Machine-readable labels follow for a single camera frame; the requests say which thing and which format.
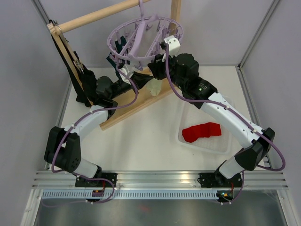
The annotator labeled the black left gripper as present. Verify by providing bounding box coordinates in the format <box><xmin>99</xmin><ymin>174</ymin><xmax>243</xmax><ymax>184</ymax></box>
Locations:
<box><xmin>110</xmin><ymin>71</ymin><xmax>153</xmax><ymax>99</ymax></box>

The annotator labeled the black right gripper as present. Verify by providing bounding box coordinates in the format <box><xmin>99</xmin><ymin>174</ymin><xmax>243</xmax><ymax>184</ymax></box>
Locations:
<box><xmin>148</xmin><ymin>49</ymin><xmax>187</xmax><ymax>91</ymax></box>

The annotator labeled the cream sock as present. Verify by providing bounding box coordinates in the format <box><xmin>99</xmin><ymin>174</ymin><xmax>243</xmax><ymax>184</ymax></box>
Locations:
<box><xmin>146</xmin><ymin>78</ymin><xmax>162</xmax><ymax>97</ymax></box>

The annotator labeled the purple round clip hanger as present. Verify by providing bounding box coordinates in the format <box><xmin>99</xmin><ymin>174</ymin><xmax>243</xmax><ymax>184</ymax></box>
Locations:
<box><xmin>107</xmin><ymin>0</ymin><xmax>183</xmax><ymax>70</ymax></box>

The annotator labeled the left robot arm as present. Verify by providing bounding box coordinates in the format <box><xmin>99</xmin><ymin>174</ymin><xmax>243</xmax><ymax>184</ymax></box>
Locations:
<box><xmin>44</xmin><ymin>69</ymin><xmax>153</xmax><ymax>187</ymax></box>

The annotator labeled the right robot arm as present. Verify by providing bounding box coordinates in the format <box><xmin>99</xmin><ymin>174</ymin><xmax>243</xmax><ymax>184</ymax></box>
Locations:
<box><xmin>148</xmin><ymin>53</ymin><xmax>275</xmax><ymax>186</ymax></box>

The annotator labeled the wooden rack base tray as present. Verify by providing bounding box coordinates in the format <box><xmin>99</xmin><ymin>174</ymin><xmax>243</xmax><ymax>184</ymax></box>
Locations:
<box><xmin>100</xmin><ymin>68</ymin><xmax>173</xmax><ymax>131</ymax></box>

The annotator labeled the white plastic basket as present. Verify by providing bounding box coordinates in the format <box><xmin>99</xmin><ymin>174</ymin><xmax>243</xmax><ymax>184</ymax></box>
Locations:
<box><xmin>175</xmin><ymin>102</ymin><xmax>233</xmax><ymax>155</ymax></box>

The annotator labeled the red sock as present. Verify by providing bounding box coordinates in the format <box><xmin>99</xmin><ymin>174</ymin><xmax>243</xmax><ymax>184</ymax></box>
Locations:
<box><xmin>182</xmin><ymin>122</ymin><xmax>222</xmax><ymax>143</ymax></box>

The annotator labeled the wooden rack top rod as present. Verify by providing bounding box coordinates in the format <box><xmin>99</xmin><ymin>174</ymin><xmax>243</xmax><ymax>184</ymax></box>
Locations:
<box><xmin>55</xmin><ymin>0</ymin><xmax>140</xmax><ymax>34</ymax></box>

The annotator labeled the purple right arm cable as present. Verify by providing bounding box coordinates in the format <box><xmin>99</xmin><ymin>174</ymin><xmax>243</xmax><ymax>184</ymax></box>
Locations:
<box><xmin>161</xmin><ymin>42</ymin><xmax>287</xmax><ymax>205</ymax></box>

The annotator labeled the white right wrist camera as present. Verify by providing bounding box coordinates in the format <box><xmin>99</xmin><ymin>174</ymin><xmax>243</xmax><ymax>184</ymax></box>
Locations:
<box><xmin>160</xmin><ymin>35</ymin><xmax>181</xmax><ymax>57</ymax></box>

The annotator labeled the wooden rack right post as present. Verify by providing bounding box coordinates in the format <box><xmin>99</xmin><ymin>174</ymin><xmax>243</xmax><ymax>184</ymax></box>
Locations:
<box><xmin>170</xmin><ymin>0</ymin><xmax>182</xmax><ymax>35</ymax></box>

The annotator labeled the wooden rack post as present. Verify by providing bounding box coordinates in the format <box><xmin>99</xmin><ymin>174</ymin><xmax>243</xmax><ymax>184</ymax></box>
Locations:
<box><xmin>170</xmin><ymin>0</ymin><xmax>182</xmax><ymax>35</ymax></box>
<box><xmin>47</xmin><ymin>23</ymin><xmax>95</xmax><ymax>108</ymax></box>

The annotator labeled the wooden rack left post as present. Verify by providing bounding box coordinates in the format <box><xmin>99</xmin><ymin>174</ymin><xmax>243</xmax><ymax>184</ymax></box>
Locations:
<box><xmin>47</xmin><ymin>23</ymin><xmax>95</xmax><ymax>108</ymax></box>

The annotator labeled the white slotted cable duct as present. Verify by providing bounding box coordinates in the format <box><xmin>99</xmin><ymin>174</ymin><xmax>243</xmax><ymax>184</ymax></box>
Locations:
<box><xmin>42</xmin><ymin>190</ymin><xmax>218</xmax><ymax>200</ymax></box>

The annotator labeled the aluminium mounting rail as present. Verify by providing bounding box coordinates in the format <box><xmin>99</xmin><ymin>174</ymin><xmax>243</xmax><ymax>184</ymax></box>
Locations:
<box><xmin>31</xmin><ymin>170</ymin><xmax>288</xmax><ymax>190</ymax></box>

